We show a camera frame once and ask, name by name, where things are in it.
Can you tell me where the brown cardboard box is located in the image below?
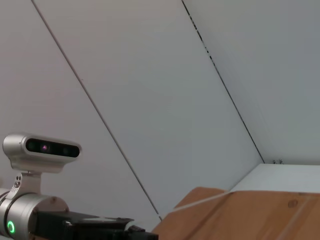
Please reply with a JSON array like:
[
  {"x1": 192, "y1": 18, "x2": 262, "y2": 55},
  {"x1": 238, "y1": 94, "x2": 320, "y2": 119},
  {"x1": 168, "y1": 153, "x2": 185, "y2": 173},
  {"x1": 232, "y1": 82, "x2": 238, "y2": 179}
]
[{"x1": 151, "y1": 186, "x2": 320, "y2": 240}]

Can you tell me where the silver camera mounting bracket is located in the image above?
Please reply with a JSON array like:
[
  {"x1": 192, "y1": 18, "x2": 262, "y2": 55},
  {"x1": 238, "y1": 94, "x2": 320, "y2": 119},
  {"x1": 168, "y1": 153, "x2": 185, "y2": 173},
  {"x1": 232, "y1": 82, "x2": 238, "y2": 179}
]
[{"x1": 9, "y1": 170, "x2": 42, "y2": 199}]

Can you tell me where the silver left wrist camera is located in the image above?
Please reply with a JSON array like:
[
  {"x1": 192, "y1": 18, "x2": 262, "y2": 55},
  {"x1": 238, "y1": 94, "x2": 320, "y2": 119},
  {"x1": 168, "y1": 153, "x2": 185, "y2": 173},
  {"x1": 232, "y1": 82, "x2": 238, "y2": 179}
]
[{"x1": 2, "y1": 132, "x2": 82, "y2": 175}]

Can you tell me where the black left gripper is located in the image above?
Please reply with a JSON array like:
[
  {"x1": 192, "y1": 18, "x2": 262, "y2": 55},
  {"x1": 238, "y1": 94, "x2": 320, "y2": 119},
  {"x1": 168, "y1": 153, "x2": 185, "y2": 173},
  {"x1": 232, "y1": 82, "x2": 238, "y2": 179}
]
[{"x1": 27, "y1": 209, "x2": 160, "y2": 240}]

